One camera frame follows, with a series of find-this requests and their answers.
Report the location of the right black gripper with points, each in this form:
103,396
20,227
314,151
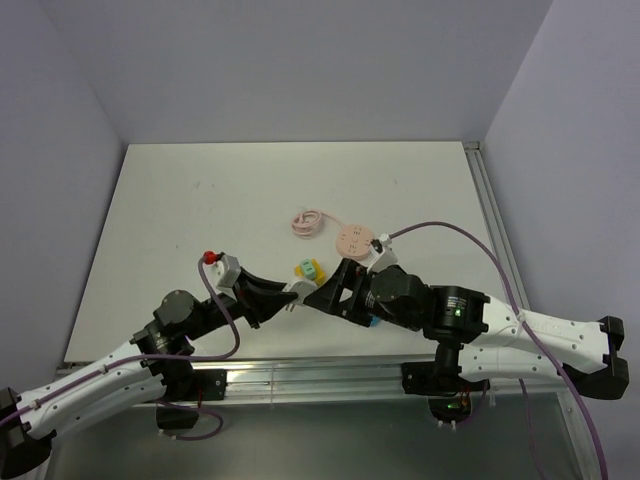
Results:
352,275

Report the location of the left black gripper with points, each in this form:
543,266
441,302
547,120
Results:
259,298

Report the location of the yellow cube socket adapter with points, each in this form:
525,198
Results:
321,278

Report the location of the white plug adapter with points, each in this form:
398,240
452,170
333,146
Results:
302,288

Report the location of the green plug adapter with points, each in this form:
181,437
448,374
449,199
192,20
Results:
307,269

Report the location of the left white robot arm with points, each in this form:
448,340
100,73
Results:
156,365

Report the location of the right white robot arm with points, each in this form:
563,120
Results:
479,338

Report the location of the pink round power strip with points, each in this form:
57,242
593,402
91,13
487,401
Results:
354,241

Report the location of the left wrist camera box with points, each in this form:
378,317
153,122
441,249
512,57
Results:
226,272

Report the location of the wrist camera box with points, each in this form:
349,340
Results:
382,255
226,272

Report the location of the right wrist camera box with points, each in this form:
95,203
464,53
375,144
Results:
382,255

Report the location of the aluminium front rail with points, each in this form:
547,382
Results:
280,381

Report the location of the aluminium rail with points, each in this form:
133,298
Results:
493,220
280,381

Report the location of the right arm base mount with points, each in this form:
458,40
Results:
452,400

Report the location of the aluminium right rail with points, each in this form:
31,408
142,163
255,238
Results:
493,220

